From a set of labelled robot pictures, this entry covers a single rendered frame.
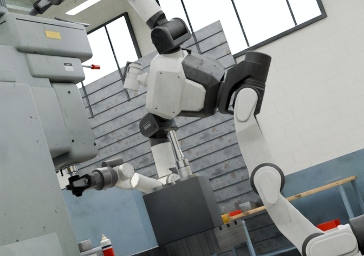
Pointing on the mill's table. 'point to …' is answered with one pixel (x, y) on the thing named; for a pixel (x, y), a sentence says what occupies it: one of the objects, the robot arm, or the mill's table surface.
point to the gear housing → (56, 68)
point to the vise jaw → (85, 245)
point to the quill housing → (74, 126)
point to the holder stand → (182, 208)
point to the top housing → (45, 36)
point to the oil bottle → (106, 247)
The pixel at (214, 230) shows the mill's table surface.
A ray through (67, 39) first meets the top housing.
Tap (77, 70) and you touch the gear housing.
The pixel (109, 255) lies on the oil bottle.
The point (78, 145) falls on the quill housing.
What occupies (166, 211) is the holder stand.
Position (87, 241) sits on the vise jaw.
